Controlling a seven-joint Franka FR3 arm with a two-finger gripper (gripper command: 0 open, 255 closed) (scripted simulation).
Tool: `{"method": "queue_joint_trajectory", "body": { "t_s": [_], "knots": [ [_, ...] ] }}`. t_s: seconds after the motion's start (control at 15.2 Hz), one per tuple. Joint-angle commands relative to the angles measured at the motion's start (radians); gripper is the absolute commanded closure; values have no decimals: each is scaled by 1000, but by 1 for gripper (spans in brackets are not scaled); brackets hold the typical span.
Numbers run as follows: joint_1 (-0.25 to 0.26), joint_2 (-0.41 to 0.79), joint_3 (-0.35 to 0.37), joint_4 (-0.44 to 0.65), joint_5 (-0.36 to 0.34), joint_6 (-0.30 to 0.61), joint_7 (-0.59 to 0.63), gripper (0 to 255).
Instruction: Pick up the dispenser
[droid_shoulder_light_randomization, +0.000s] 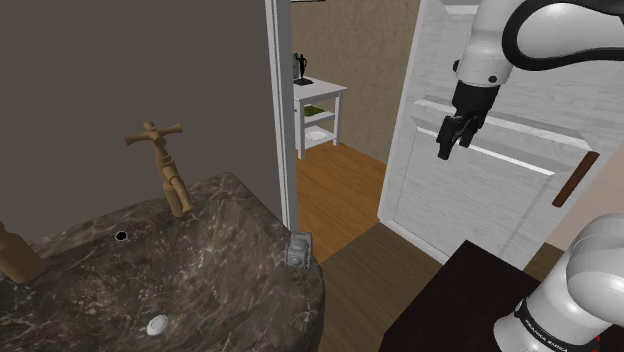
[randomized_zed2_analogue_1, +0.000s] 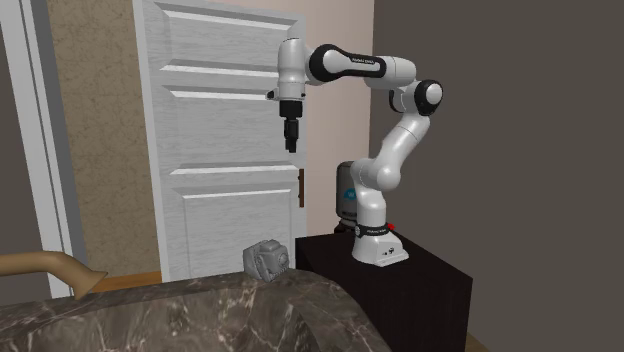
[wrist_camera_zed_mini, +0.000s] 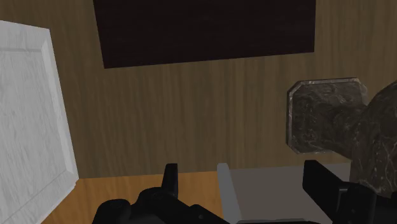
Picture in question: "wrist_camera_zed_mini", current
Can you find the white marbled tray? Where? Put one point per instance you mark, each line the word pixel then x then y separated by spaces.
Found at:
pixel 28 124

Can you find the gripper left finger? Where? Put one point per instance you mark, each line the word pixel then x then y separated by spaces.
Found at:
pixel 170 183

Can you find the grey flat box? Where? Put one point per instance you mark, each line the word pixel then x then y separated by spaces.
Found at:
pixel 266 195

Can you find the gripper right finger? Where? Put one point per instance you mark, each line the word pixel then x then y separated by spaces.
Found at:
pixel 328 189

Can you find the dark marble figure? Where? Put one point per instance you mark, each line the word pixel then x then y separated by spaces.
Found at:
pixel 325 118

